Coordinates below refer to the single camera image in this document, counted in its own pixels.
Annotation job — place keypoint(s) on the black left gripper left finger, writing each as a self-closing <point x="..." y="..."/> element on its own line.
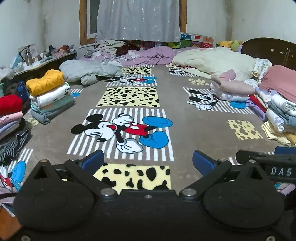
<point x="82" y="171"/>

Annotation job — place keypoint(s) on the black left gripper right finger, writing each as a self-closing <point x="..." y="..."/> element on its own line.
<point x="213" y="172"/>

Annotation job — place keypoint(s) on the yellow knitted sweater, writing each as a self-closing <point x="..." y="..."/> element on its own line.
<point x="51" y="80"/>

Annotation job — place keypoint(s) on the purple folded garment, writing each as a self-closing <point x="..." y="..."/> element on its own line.
<point x="261" y="114"/>

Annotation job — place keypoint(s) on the white floral folded garment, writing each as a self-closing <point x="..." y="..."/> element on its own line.
<point x="279" y="111"/>

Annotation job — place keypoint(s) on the red folded garment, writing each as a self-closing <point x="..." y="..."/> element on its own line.
<point x="254" y="102"/>

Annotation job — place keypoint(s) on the Mickey Mouse patterned bed sheet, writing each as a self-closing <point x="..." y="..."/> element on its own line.
<point x="147" y="132"/>

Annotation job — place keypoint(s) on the striped dark folded garment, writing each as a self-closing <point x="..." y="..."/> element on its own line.
<point x="11" y="149"/>

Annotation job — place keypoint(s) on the white folded shirt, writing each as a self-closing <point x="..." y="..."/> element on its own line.
<point x="51" y="96"/>

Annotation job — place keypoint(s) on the pink pillow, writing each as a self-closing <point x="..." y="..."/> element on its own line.
<point x="281" y="79"/>

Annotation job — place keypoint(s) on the beige pink folded garment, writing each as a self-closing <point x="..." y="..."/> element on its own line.
<point x="226" y="82"/>

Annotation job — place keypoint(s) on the grey puffy jacket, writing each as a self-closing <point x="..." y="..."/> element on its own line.
<point x="88" y="72"/>

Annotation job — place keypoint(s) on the red knitted garment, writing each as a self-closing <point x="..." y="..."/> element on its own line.
<point x="10" y="104"/>

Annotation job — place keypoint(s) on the floral white pillow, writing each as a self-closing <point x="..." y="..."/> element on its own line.
<point x="261" y="67"/>

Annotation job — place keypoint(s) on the cream quilted duvet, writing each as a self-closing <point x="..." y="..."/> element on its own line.
<point x="215" y="61"/>

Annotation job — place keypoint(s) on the wooden side shelf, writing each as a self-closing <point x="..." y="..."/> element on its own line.
<point x="53" y="61"/>

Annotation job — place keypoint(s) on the dark wooden headboard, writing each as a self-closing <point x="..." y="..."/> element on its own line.
<point x="278" y="52"/>

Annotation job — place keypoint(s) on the steel thermos bottle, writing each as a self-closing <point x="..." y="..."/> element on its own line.
<point x="28" y="56"/>

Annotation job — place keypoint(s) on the purple crumpled blanket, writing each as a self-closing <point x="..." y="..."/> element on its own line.
<point x="160" y="55"/>

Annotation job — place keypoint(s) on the yellow green plush toy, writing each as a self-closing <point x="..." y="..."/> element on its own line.
<point x="233" y="45"/>

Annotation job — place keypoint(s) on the colourful foam play mat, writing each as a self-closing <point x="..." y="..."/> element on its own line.
<point x="191" y="40"/>

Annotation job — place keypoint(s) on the grey sparkly curtain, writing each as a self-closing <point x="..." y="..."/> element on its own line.
<point x="155" y="21"/>

